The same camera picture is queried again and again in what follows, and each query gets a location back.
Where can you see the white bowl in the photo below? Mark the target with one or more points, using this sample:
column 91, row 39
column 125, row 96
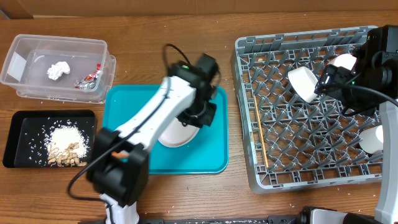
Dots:
column 304, row 82

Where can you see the teal serving tray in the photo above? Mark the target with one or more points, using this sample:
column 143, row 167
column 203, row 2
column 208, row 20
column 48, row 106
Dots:
column 206, row 153

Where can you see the black tray bin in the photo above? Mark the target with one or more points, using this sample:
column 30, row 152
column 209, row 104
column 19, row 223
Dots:
column 25, row 143

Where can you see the orange carrot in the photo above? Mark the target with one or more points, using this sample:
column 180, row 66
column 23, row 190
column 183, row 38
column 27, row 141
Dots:
column 120, row 155

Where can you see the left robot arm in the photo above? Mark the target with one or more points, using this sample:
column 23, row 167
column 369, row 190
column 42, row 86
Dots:
column 119, row 170

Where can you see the white tissue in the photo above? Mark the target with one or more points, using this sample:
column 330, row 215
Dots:
column 57, row 70

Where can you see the white round plate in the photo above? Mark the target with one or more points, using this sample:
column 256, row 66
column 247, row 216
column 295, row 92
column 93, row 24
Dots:
column 177, row 134

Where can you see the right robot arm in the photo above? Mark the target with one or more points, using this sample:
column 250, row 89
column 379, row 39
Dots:
column 372, row 84

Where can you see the pink bowl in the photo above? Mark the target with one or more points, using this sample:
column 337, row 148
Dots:
column 345, row 60

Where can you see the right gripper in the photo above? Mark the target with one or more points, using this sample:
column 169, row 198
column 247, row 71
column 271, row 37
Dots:
column 329, row 77

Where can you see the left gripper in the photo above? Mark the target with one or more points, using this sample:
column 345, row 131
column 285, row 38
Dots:
column 206, row 117

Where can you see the peanut shells pile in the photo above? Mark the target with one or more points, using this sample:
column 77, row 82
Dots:
column 72, row 156

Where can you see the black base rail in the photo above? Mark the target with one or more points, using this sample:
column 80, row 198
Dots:
column 308, row 215

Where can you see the red snack wrapper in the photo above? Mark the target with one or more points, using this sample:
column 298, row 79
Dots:
column 89, row 82

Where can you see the wooden chopstick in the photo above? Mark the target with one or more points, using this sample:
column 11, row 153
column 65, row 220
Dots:
column 260, row 132

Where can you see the white cup in rack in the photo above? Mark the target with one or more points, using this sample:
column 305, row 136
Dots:
column 372, row 140

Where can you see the clear plastic bin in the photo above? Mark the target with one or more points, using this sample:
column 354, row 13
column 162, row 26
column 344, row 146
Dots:
column 30, row 56

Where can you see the grey dishwasher rack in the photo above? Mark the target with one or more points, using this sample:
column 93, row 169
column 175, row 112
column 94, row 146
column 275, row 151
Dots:
column 307, row 144

